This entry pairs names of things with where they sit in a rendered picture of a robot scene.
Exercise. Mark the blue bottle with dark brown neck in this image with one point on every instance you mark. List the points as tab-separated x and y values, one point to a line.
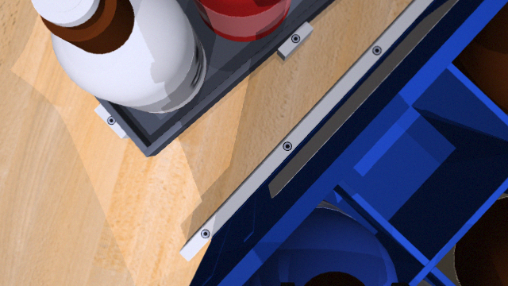
329	248

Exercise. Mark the black tray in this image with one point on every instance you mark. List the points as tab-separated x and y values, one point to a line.
224	70

